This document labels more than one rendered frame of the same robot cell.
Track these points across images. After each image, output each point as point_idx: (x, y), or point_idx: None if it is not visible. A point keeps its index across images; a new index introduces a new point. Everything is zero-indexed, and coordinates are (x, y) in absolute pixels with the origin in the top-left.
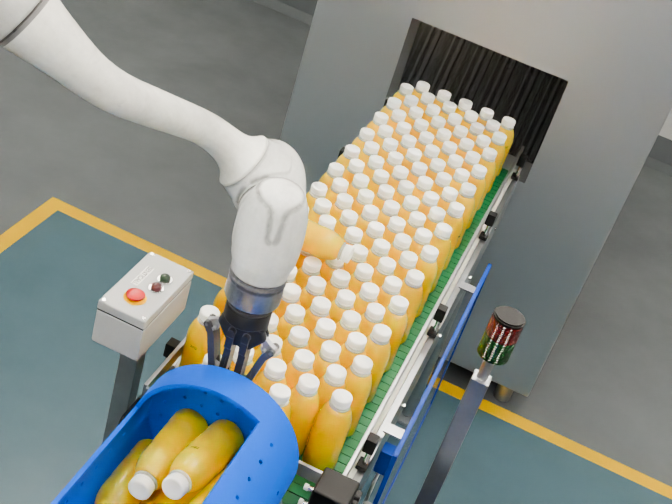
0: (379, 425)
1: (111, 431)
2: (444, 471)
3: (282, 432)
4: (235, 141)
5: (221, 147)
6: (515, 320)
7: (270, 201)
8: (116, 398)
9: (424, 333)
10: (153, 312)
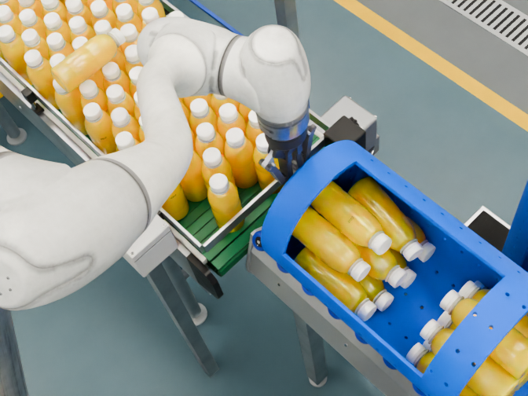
0: None
1: (166, 291)
2: None
3: (357, 148)
4: (175, 62)
5: (177, 78)
6: None
7: (286, 56)
8: (156, 276)
9: None
10: (157, 215)
